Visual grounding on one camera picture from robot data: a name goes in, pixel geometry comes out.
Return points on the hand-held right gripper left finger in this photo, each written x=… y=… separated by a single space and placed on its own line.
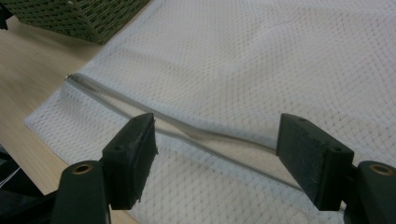
x=130 y=161

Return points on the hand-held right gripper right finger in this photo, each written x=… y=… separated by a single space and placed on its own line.
x=311 y=161

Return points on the green woven basket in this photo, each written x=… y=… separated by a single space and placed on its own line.
x=77 y=17

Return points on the white mesh laundry bag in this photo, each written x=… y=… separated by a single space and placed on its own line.
x=236 y=62

